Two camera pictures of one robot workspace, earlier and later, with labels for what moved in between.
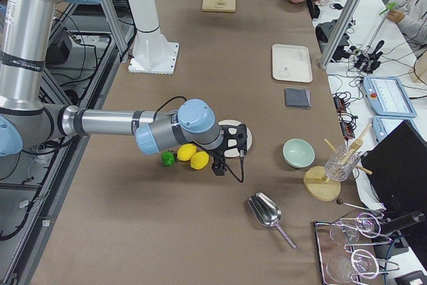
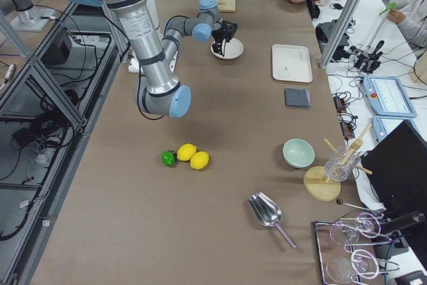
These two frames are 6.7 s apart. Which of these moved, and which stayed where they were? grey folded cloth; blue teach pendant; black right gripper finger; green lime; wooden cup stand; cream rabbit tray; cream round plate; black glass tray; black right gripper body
Moved: black right gripper finger; black right gripper body; cream round plate
Stayed: black glass tray; green lime; blue teach pendant; wooden cup stand; grey folded cloth; cream rabbit tray
